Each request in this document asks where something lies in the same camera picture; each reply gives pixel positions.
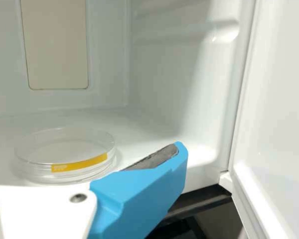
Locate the petri dish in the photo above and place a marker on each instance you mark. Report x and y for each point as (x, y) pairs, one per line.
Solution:
(64, 154)

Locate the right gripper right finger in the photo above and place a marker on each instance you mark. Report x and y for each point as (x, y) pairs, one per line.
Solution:
(139, 199)

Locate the incubator door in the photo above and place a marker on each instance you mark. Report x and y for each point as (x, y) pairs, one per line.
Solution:
(276, 124)

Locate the white incubator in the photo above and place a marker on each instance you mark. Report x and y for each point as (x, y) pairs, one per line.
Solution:
(164, 74)

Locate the black platform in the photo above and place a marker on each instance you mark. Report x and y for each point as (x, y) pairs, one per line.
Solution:
(201, 224)

